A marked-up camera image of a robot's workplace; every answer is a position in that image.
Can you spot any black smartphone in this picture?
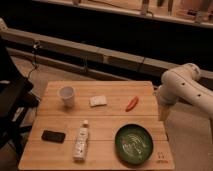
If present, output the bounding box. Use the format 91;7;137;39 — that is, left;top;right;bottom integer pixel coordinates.
41;130;65;143

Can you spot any red pepper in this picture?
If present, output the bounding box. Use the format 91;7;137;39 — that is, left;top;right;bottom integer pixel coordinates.
125;96;139;112

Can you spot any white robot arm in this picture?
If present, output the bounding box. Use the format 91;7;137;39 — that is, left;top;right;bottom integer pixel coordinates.
156;63;213;142

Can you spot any black hanging cable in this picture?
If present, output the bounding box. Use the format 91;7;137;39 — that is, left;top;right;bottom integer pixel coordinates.
26;40;42;81

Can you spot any black chair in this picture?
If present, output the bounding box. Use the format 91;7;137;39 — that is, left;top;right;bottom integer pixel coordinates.
0;36;39;157

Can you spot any white plastic bottle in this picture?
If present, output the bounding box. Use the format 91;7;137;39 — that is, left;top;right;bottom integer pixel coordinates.
73;120;89;162

